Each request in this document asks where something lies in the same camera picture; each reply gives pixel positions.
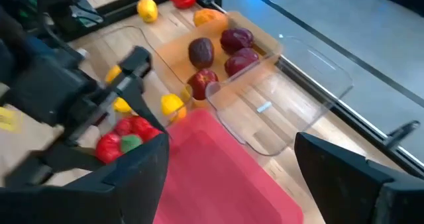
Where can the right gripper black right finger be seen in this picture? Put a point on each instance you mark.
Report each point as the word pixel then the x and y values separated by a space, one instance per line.
pixel 348 187

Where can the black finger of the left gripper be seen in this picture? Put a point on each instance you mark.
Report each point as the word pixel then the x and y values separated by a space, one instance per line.
pixel 59 161
pixel 139 65

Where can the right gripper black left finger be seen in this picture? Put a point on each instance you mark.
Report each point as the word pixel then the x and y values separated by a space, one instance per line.
pixel 132 191

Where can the yellow lemon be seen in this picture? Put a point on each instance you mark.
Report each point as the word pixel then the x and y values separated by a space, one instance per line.
pixel 172 105
pixel 112 73
pixel 147 9

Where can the orange-yellow fruit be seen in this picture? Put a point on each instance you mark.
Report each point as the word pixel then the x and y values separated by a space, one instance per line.
pixel 122 105

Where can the brownish dark apple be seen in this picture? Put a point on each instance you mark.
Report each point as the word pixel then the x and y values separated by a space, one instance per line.
pixel 201 52

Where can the dark red apple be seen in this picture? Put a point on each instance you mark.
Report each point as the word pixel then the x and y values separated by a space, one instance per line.
pixel 241 61
pixel 202 83
pixel 236 39

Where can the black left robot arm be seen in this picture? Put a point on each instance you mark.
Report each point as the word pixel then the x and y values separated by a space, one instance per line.
pixel 33 18

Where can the clear plastic bin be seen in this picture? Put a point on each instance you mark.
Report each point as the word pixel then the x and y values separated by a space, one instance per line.
pixel 156 90

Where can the orange fruit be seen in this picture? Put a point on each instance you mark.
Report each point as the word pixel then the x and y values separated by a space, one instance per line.
pixel 208 17

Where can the pink plastic bin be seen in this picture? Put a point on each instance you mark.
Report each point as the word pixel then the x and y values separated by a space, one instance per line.
pixel 225 177

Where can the clear bin with white sticker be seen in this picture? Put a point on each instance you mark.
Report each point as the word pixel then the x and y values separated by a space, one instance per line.
pixel 298 94

